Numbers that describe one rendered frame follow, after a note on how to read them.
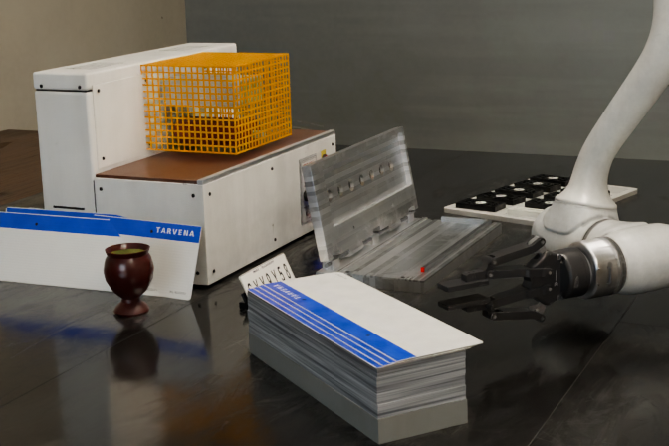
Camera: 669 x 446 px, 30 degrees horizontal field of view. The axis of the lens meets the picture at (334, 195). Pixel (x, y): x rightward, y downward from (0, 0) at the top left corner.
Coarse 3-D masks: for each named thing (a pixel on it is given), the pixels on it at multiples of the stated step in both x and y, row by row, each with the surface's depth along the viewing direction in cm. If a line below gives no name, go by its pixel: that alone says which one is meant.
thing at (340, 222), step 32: (320, 160) 224; (352, 160) 237; (384, 160) 251; (320, 192) 221; (352, 192) 236; (384, 192) 249; (320, 224) 221; (352, 224) 232; (384, 224) 244; (320, 256) 222
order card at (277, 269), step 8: (280, 256) 219; (264, 264) 214; (272, 264) 216; (280, 264) 218; (288, 264) 220; (248, 272) 209; (256, 272) 211; (264, 272) 213; (272, 272) 215; (280, 272) 217; (288, 272) 219; (240, 280) 206; (248, 280) 208; (256, 280) 210; (264, 280) 212; (272, 280) 214; (280, 280) 216; (248, 288) 207
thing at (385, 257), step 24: (408, 216) 256; (384, 240) 243; (408, 240) 243; (432, 240) 242; (456, 240) 242; (480, 240) 241; (336, 264) 225; (360, 264) 227; (384, 264) 226; (408, 264) 226; (456, 264) 229; (384, 288) 218; (408, 288) 216
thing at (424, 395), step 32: (256, 320) 184; (288, 320) 174; (256, 352) 186; (288, 352) 175; (320, 352) 166; (352, 352) 157; (320, 384) 167; (352, 384) 158; (384, 384) 152; (416, 384) 155; (448, 384) 157; (352, 416) 159; (384, 416) 153; (416, 416) 155; (448, 416) 157
